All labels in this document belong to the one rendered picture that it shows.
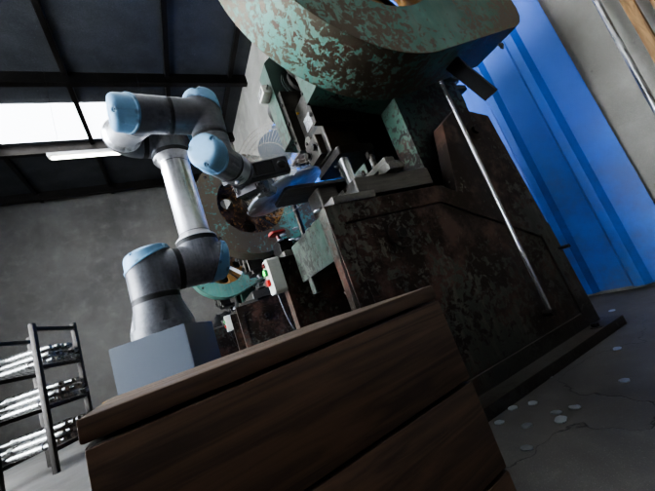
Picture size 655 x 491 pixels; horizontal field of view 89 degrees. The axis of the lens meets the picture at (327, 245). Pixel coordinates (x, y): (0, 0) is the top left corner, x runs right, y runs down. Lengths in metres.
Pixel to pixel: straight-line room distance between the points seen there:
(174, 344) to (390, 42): 0.91
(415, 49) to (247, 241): 1.79
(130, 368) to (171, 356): 0.09
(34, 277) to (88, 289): 0.89
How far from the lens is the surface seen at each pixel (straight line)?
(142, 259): 0.95
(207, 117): 0.79
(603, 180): 1.97
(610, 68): 2.01
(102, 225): 8.27
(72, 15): 5.23
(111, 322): 7.75
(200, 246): 0.98
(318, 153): 1.25
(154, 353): 0.88
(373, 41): 0.98
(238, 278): 4.19
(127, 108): 0.77
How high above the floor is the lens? 0.36
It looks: 11 degrees up
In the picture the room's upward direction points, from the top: 20 degrees counter-clockwise
